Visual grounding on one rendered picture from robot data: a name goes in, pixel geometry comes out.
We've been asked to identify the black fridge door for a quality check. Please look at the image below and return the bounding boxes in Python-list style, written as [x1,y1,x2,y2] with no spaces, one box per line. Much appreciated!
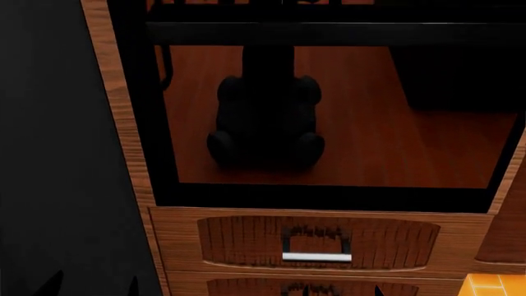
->
[0,0,165,296]

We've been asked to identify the dark drawer handle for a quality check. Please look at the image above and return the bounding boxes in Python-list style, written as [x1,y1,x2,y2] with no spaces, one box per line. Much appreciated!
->
[280,281,343,296]

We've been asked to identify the silver drawer handle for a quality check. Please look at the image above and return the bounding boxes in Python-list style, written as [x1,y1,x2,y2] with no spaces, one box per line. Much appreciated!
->
[281,225,353,264]

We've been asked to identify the wooden drawer with dark handle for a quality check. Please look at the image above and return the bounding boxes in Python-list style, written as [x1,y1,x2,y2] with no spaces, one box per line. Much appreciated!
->
[163,270,468,296]

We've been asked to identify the wooden drawer with silver handle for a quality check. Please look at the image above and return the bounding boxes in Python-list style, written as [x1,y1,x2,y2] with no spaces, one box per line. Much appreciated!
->
[147,205,495,280]

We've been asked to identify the wooden cabinet frame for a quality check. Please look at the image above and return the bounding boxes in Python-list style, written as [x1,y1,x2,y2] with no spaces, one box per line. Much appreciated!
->
[80,0,526,296]

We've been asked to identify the black oven door handle bar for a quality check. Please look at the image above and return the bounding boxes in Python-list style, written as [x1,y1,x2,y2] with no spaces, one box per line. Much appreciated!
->
[145,20,526,48]

